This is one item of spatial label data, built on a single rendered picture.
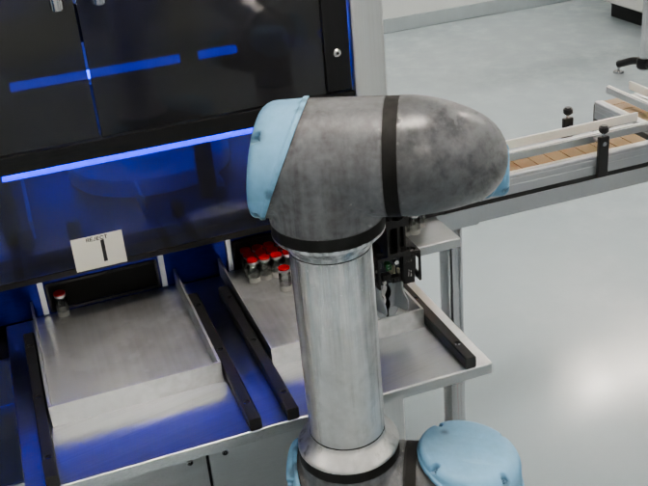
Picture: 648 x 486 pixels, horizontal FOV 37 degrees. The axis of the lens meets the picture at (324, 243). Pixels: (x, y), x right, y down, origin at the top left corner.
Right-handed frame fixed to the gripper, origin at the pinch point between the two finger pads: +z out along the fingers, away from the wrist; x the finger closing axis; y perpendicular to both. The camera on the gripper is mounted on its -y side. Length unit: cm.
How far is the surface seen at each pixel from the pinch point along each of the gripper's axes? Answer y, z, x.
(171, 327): -17.5, 3.4, -32.2
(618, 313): -105, 91, 124
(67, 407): 2, 1, -51
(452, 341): 10.7, 1.5, 6.8
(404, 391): 15.8, 4.1, -3.8
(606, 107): -59, -2, 82
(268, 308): -15.8, 3.3, -15.4
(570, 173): -35, 1, 57
